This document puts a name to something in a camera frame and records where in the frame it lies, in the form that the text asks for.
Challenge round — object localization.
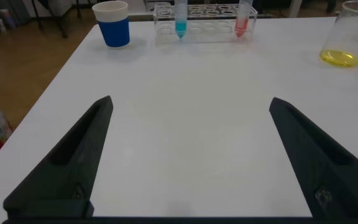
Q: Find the clear glass beaker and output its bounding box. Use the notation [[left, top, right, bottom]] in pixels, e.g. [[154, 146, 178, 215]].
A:
[[318, 0, 358, 68]]

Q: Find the black office chair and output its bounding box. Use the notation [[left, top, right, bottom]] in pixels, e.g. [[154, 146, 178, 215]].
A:
[[31, 0, 83, 40]]

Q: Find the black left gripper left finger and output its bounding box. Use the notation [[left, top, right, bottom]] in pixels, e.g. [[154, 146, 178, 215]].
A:
[[3, 95, 114, 218]]

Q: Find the pink tumbler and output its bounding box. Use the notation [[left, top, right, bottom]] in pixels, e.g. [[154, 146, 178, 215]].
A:
[[0, 8, 17, 29]]

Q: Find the red pigment test tube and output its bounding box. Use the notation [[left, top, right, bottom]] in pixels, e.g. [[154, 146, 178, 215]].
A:
[[234, 0, 254, 39]]

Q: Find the blue pigment test tube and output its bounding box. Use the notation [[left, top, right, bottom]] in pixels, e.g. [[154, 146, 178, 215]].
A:
[[174, 0, 188, 39]]

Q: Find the clear acrylic tube rack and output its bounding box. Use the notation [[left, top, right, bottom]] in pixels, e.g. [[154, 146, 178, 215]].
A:
[[153, 3, 259, 46]]

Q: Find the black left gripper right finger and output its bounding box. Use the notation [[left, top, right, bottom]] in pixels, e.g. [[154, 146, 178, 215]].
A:
[[268, 96, 358, 218]]

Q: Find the blue white paper cup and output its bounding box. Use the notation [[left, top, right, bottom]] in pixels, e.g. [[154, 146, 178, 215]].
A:
[[91, 0, 131, 49]]

